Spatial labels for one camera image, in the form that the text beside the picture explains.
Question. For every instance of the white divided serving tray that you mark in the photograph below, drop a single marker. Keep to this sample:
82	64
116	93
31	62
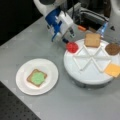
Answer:
88	64

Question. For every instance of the white round plate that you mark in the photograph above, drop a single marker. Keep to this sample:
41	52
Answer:
43	65

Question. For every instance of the toasted bread slice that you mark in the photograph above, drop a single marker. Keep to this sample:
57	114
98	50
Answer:
36	71
92	40

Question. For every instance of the green lettuce leaf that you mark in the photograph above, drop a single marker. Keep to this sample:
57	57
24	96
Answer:
37	78

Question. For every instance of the red tomato slice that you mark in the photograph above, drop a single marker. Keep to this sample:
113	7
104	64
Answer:
72	47

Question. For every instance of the small orange block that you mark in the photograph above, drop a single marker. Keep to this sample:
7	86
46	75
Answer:
81	28

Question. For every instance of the yellow cheese slice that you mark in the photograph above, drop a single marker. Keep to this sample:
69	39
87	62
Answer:
112	70

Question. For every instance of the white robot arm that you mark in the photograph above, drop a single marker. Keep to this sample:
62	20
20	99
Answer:
46	6

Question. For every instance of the brown meat patty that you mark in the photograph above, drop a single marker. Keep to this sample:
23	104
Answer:
112	49

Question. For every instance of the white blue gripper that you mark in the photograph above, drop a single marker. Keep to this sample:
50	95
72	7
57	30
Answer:
60	23

